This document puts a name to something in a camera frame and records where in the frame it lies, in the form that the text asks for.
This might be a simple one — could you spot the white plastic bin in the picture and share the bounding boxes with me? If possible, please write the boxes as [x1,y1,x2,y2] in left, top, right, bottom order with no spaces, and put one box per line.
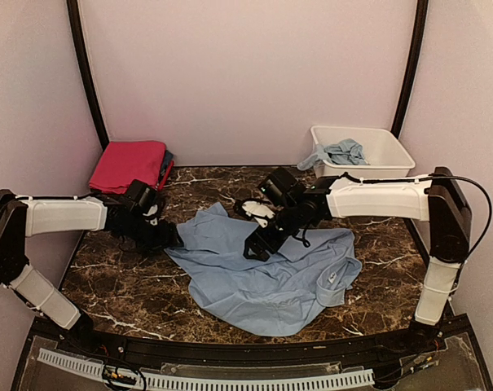
[310,125,416,178]

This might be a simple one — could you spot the white slotted cable duct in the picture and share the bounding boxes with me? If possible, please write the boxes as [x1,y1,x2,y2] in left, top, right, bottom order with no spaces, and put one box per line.
[37,349,375,390]

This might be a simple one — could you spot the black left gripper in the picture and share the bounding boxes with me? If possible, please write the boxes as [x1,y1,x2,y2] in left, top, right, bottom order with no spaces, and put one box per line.
[118,213,183,257]

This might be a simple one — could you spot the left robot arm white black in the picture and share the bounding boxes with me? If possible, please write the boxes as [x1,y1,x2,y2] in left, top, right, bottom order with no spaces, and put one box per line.
[0,189,182,355]

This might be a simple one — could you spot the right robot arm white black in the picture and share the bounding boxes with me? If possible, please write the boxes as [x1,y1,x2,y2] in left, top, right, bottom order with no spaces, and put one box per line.
[243,167,472,354]

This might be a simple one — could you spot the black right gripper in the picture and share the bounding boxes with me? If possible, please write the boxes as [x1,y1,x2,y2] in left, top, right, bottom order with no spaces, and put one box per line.
[244,201,304,260]

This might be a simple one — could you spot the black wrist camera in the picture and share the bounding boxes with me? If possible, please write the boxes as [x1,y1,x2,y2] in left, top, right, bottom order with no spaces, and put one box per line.
[124,179,156,214]
[258,167,306,207]

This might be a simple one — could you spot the right black frame post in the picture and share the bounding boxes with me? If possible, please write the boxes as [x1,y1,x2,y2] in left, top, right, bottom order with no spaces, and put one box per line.
[390,0,429,138]

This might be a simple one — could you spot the folded red garment underneath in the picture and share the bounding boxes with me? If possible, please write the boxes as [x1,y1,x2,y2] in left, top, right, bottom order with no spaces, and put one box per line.
[155,160,174,191]

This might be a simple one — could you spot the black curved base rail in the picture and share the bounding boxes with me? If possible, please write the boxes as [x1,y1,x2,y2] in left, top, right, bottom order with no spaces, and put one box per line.
[25,315,471,371]

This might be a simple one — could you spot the left black frame post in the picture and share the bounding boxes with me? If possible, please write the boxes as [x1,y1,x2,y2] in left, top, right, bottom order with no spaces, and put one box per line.
[66,0,109,151]

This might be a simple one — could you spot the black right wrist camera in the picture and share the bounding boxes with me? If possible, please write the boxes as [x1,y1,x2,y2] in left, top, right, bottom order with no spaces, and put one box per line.
[258,167,306,207]

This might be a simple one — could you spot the crumpled blue cloth in bin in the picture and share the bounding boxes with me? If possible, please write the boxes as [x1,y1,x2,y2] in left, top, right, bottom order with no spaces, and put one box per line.
[297,138,368,171]

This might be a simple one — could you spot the light blue button shirt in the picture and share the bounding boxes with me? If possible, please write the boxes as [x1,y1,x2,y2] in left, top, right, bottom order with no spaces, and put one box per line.
[166,203,362,336]

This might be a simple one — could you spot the folded pink red garment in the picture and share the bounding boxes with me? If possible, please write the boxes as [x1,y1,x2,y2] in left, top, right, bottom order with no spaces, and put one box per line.
[89,141,166,194]

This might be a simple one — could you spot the folded dark blue garment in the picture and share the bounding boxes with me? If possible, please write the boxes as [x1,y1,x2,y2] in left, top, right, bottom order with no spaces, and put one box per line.
[161,150,174,171]

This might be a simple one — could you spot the black frame post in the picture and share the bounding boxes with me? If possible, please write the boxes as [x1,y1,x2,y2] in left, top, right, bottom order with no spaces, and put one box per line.
[390,0,429,138]
[66,0,109,151]

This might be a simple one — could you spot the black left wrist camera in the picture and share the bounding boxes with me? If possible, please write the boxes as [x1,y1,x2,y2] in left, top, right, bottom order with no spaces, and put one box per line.
[124,179,156,214]

